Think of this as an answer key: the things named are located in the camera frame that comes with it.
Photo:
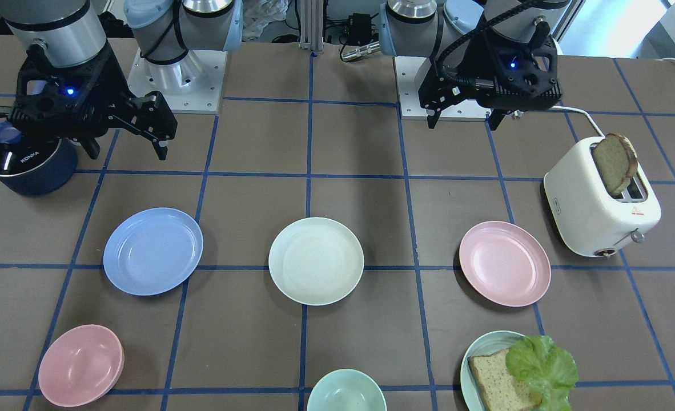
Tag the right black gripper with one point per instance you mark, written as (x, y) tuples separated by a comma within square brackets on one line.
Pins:
[(111, 78)]

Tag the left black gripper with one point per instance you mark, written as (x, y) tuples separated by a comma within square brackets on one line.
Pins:
[(455, 69)]

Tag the blue plate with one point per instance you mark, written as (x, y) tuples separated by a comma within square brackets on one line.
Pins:
[(153, 251)]

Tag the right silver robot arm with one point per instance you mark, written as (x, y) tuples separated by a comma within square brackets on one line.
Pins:
[(71, 32)]

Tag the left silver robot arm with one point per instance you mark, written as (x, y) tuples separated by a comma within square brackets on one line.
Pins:
[(427, 29)]

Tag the dark blue pot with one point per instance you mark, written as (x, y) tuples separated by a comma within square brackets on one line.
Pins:
[(56, 172)]

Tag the glass pot lid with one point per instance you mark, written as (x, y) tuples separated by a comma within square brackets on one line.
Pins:
[(20, 153)]

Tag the silver cylindrical connector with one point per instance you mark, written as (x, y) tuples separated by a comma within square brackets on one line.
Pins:
[(360, 52)]

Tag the black power adapter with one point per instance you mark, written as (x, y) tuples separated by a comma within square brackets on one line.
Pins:
[(358, 29)]

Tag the pink plate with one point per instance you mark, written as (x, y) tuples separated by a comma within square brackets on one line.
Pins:
[(505, 263)]

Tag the bread slice in toaster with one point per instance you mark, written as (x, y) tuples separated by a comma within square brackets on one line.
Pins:
[(616, 161)]

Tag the white toaster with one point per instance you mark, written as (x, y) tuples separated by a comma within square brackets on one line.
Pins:
[(590, 221)]

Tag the white plate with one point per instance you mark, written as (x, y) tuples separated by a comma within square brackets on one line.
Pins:
[(316, 261)]

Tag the light green plate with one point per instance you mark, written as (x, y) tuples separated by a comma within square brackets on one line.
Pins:
[(487, 343)]

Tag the pink bowl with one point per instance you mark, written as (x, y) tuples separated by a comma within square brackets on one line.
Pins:
[(81, 366)]

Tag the green lettuce leaf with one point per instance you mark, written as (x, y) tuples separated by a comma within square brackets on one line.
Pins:
[(545, 368)]

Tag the bread slice on plate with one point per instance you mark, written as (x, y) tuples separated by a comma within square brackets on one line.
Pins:
[(498, 389)]

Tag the mint green bowl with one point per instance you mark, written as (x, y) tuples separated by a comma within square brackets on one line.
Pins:
[(346, 389)]

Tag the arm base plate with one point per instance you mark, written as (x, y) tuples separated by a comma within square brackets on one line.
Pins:
[(410, 71), (200, 85)]

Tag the aluminium frame post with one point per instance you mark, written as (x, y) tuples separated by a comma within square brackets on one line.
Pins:
[(311, 16)]

